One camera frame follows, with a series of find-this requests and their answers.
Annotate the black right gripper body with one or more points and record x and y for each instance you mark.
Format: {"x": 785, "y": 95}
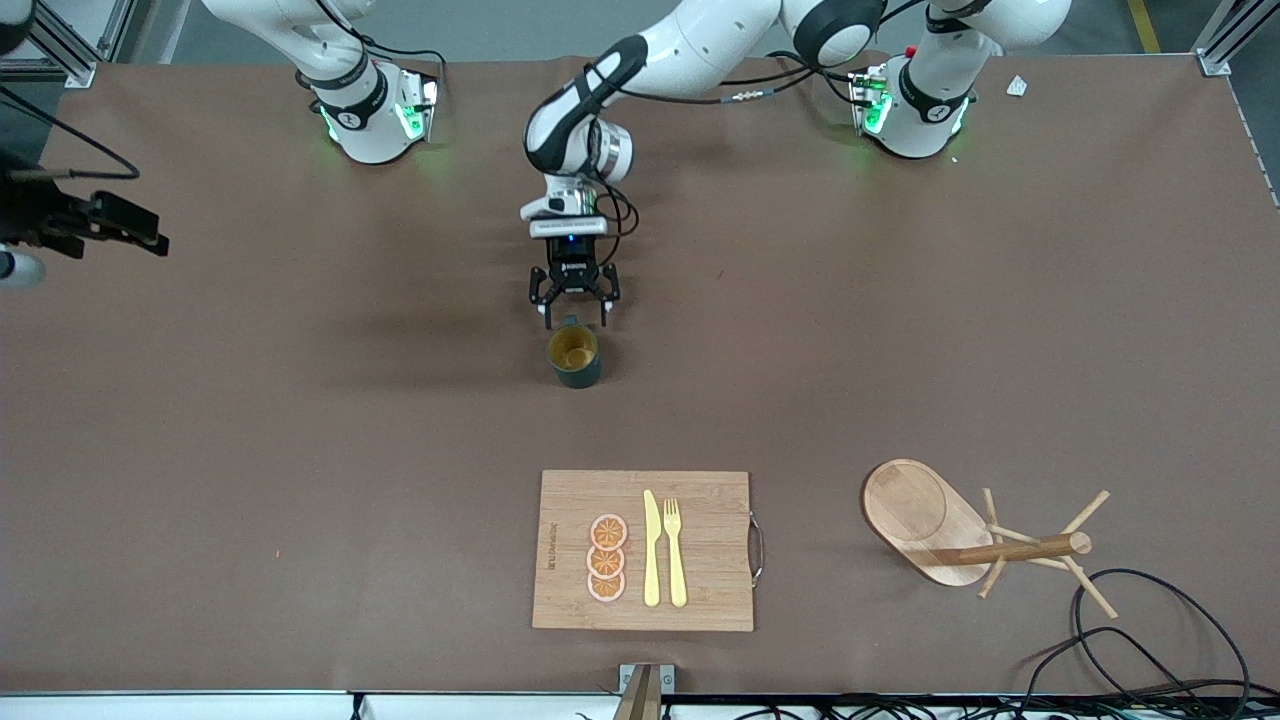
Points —
{"x": 40, "y": 213}

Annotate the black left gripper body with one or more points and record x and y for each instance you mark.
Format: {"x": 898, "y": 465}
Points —
{"x": 573, "y": 268}

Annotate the dark teal ribbed cup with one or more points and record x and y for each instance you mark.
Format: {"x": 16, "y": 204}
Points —
{"x": 580, "y": 378}

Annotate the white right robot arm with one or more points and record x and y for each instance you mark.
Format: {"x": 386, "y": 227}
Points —
{"x": 350, "y": 110}

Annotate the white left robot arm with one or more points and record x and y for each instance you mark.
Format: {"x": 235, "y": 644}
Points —
{"x": 700, "y": 40}

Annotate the brown table cover mat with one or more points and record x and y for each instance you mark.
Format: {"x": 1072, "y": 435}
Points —
{"x": 400, "y": 450}

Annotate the orange slice disc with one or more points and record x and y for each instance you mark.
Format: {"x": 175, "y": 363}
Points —
{"x": 608, "y": 531}
{"x": 606, "y": 587}
{"x": 605, "y": 562}

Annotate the yellow plastic knife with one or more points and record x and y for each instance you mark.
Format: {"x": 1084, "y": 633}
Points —
{"x": 651, "y": 560}

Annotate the yellow plastic fork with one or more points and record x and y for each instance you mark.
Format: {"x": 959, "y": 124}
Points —
{"x": 677, "y": 570}

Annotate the wooden mug tree stand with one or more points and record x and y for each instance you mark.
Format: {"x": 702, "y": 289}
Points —
{"x": 905, "y": 500}

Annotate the brown slanted bar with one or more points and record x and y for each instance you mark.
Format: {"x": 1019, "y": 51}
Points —
{"x": 640, "y": 700}

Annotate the white paper scrap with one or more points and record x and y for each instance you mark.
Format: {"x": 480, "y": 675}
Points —
{"x": 1017, "y": 86}

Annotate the aluminium frame profile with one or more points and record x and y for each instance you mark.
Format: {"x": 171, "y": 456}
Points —
{"x": 1215, "y": 60}
{"x": 80, "y": 72}

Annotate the grey metal bracket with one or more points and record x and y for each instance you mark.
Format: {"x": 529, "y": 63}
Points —
{"x": 668, "y": 680}

